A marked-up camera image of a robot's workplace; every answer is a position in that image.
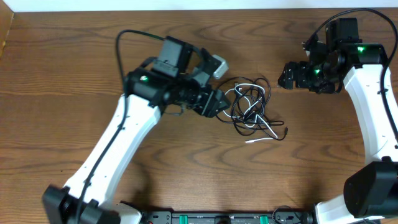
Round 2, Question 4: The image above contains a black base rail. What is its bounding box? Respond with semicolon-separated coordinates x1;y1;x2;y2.
139;206;317;224

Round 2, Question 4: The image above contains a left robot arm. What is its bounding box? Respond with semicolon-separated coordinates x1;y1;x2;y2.
42;36;230;223

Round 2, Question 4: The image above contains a white USB cable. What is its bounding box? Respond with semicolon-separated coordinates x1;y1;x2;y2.
223;82;279;144

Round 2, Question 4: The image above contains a black USB cable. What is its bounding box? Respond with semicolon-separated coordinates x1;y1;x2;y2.
214;76;289;141

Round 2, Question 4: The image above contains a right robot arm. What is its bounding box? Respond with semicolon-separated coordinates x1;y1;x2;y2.
278;18;397;223

